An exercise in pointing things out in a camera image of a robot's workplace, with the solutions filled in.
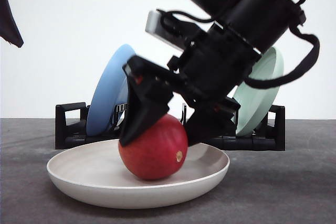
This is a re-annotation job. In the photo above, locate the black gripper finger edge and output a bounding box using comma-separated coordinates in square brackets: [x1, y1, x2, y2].
[0, 0, 24, 48]

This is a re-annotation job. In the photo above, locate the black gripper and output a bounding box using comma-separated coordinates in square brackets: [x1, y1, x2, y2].
[120, 23, 263, 147]

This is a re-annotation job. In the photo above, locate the white plate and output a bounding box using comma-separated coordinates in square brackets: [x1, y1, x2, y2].
[47, 141, 230, 209]

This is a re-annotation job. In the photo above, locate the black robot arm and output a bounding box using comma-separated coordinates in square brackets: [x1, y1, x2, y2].
[119, 0, 305, 146]

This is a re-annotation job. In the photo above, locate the blue plate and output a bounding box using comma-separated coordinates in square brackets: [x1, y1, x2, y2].
[87, 44, 135, 136]

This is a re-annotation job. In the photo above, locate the mint green plate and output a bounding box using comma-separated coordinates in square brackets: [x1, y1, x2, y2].
[234, 47, 285, 137]

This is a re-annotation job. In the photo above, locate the black plastic dish rack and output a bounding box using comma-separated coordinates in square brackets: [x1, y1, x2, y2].
[55, 102, 286, 151]

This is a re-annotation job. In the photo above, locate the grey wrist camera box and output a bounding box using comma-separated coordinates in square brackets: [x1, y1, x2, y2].
[145, 10, 194, 51]

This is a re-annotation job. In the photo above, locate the black cable loop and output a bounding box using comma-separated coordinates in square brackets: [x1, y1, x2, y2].
[244, 26, 320, 88]

